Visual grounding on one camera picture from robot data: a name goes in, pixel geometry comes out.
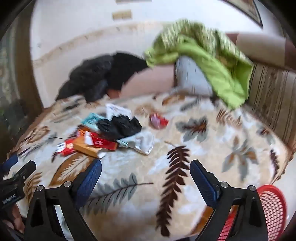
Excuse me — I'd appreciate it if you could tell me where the black plastic bag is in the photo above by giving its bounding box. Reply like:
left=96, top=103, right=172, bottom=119
left=96, top=115, right=142, bottom=141

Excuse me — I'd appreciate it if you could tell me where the grey quilted pillow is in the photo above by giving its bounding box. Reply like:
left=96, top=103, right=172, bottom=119
left=175, top=56, right=214, bottom=97

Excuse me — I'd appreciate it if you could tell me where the white plastic bag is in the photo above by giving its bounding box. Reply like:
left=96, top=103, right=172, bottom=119
left=117, top=131, right=154, bottom=155

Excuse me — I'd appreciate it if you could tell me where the orange cardboard box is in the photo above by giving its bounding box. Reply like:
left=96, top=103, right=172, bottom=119
left=73, top=137, right=107, bottom=159

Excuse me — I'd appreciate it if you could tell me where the red mesh plastic basket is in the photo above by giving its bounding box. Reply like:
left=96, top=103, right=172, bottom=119
left=218, top=184, right=287, bottom=240

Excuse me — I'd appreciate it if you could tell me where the small beige wall plate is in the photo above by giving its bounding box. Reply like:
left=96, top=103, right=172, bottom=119
left=112, top=9, right=132, bottom=21

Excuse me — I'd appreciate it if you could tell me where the teal snack packet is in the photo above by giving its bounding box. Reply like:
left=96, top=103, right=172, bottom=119
left=81, top=113, right=106, bottom=132

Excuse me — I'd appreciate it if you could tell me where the red snack wrapper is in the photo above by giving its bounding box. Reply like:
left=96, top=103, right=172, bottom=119
left=149, top=113, right=169, bottom=130

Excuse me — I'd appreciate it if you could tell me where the striped beige sofa cushion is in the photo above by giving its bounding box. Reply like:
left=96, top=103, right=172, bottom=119
left=247, top=63, right=295, bottom=151

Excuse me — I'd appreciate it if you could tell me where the red white snack packet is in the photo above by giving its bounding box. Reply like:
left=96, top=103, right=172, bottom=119
left=56, top=138, right=76, bottom=157

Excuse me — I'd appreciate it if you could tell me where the black sweater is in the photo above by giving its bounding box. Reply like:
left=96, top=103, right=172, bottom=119
left=107, top=52, right=148, bottom=90

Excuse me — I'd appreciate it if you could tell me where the wooden glass cabinet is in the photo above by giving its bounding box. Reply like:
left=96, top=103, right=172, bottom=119
left=1, top=13, right=43, bottom=153

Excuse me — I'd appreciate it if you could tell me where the green quilted blanket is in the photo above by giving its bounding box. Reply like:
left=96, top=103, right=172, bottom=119
left=144, top=20, right=253, bottom=109

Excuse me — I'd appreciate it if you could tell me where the black puffer jacket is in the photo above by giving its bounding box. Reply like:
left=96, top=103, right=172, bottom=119
left=55, top=55, right=113, bottom=103

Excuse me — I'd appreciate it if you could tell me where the leaf-patterned plush blanket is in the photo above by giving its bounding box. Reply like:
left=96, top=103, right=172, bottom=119
left=8, top=93, right=291, bottom=240

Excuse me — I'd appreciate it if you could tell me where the framed wall painting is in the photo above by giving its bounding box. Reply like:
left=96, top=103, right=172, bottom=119
left=224, top=0, right=263, bottom=29

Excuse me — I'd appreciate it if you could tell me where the brown sofa bed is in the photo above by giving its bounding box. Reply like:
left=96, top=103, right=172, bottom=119
left=226, top=32, right=295, bottom=71

